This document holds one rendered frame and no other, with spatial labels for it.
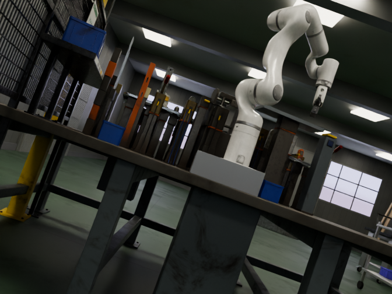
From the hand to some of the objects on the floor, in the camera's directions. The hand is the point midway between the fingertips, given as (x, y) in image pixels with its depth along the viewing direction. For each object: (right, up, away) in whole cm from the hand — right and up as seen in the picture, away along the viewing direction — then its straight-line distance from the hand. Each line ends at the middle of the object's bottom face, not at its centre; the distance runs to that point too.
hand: (313, 113), depth 199 cm
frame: (-76, -105, +11) cm, 130 cm away
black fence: (-170, -68, -27) cm, 185 cm away
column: (-75, -102, -41) cm, 133 cm away
